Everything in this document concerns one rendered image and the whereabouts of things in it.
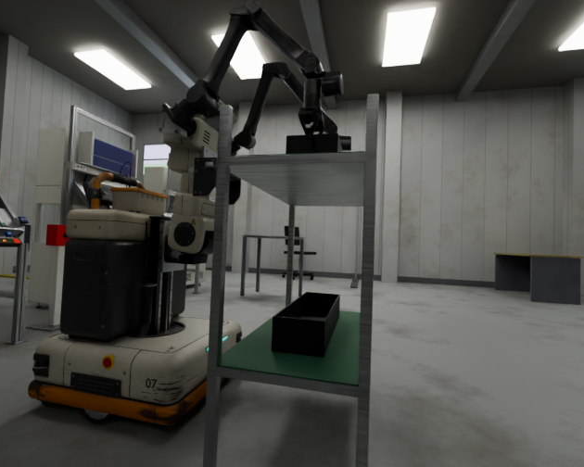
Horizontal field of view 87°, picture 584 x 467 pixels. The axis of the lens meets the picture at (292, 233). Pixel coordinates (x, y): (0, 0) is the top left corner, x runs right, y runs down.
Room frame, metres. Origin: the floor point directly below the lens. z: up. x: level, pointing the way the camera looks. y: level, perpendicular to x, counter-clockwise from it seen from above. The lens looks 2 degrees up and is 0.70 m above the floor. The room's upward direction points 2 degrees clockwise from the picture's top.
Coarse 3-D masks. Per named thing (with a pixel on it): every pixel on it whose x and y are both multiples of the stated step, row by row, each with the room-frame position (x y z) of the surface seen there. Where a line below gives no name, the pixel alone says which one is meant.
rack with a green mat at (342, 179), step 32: (224, 128) 0.88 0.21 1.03; (224, 160) 0.88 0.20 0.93; (256, 160) 0.86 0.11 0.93; (288, 160) 0.84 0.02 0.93; (320, 160) 0.82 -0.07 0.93; (352, 160) 0.80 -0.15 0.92; (224, 192) 0.88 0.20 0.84; (288, 192) 1.30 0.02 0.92; (320, 192) 1.27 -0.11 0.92; (352, 192) 1.24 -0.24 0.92; (224, 224) 0.89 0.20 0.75; (288, 224) 1.73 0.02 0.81; (224, 256) 0.90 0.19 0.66; (288, 256) 1.73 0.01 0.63; (288, 288) 1.73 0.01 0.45; (352, 320) 1.48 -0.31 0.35; (224, 352) 0.98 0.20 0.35; (256, 352) 0.99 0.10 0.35; (352, 352) 1.03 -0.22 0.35; (288, 384) 0.83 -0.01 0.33; (320, 384) 0.81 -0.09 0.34; (352, 384) 0.80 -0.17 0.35
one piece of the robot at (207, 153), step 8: (208, 152) 1.31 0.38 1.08; (200, 160) 1.26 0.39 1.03; (208, 160) 1.26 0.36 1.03; (216, 160) 1.25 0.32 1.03; (192, 168) 1.29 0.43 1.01; (200, 168) 1.26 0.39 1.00; (208, 168) 1.25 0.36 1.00; (216, 168) 1.25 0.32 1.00; (192, 176) 1.29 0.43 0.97; (200, 176) 1.26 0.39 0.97; (208, 176) 1.25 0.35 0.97; (216, 176) 1.43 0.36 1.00; (232, 176) 1.44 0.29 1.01; (200, 184) 1.26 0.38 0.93; (208, 184) 1.25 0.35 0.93; (232, 184) 1.50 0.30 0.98; (240, 184) 1.49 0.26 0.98; (200, 192) 1.26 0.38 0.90; (208, 192) 1.25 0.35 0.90; (232, 192) 1.50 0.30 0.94; (240, 192) 1.50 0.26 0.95; (232, 200) 1.50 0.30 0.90
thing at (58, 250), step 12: (48, 228) 2.33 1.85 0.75; (60, 228) 2.34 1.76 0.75; (48, 240) 2.33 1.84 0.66; (60, 240) 2.35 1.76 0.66; (60, 252) 2.37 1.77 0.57; (60, 264) 2.38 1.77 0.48; (60, 276) 2.39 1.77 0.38; (60, 288) 2.39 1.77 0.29; (60, 300) 2.40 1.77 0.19; (48, 312) 2.37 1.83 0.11; (36, 324) 2.37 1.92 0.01; (48, 324) 2.37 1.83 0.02
